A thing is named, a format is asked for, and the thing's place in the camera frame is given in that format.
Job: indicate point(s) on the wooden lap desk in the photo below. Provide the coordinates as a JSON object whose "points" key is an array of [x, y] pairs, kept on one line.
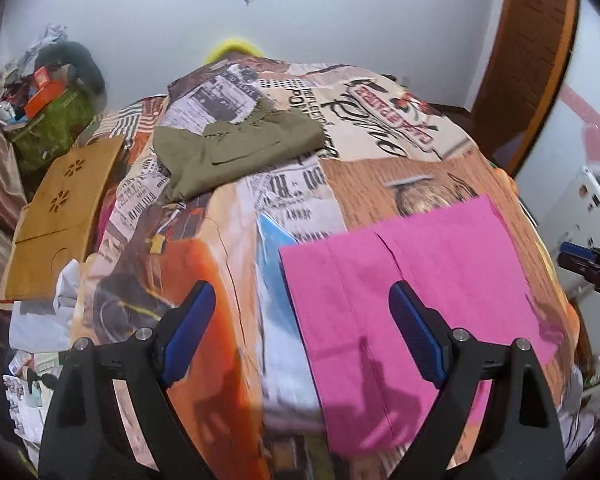
{"points": [[58, 224]]}

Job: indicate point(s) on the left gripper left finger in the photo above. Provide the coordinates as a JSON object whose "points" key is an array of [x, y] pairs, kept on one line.
{"points": [[84, 436]]}

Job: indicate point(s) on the yellow plush pillow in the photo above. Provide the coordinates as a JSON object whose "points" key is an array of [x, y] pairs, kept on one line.
{"points": [[231, 47]]}

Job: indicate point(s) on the green storage box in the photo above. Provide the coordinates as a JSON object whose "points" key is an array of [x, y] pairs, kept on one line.
{"points": [[52, 132]]}

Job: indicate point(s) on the wooden door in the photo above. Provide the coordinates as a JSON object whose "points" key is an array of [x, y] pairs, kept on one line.
{"points": [[529, 58]]}

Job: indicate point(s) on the white appliance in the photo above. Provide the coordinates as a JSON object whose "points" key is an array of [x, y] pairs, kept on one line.
{"points": [[575, 219]]}

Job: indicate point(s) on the newspaper print blanket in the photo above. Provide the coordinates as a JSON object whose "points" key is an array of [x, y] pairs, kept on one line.
{"points": [[247, 399]]}

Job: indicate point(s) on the pink pants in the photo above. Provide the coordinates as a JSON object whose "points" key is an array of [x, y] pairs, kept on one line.
{"points": [[359, 299]]}

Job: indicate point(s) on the olive green pants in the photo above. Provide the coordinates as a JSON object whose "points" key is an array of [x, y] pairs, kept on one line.
{"points": [[225, 152]]}

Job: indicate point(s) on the orange box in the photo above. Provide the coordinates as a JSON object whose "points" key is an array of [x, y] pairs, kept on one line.
{"points": [[46, 90]]}

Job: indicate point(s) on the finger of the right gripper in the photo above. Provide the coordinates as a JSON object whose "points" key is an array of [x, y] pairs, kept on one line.
{"points": [[573, 251], [582, 265]]}

